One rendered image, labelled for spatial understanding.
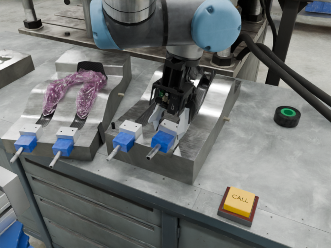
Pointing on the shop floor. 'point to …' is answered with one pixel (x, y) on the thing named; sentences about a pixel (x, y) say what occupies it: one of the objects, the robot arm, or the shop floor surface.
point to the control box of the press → (284, 31)
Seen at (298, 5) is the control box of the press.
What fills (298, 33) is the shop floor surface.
